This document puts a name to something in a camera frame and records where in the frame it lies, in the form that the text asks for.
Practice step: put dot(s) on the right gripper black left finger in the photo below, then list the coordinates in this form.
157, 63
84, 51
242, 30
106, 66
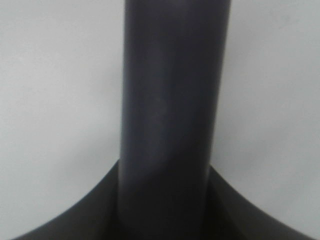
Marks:
87, 219

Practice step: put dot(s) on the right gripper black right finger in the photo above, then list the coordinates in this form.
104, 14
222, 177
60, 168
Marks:
229, 216

